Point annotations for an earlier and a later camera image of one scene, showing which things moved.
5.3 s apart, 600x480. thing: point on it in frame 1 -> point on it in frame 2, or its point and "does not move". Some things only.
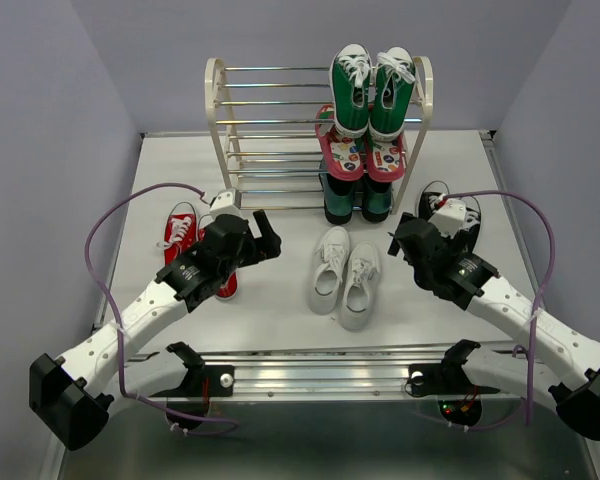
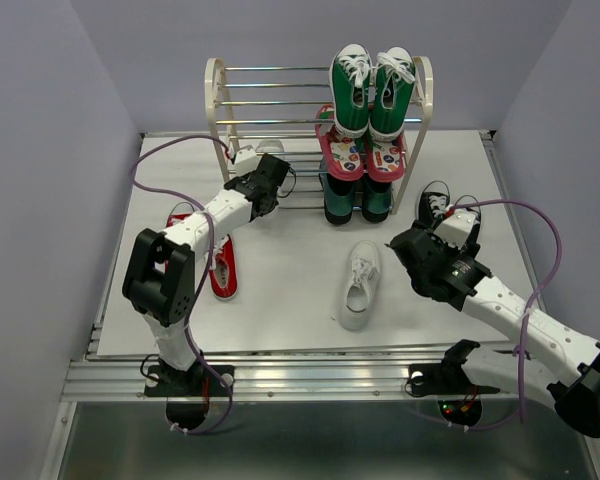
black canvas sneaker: [427, 204] does not move
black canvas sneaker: [471, 230] does not move
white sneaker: [357, 301] does not move
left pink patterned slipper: [343, 156] does not move
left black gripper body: [246, 255] -> [273, 203]
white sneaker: [326, 278] -> [270, 146]
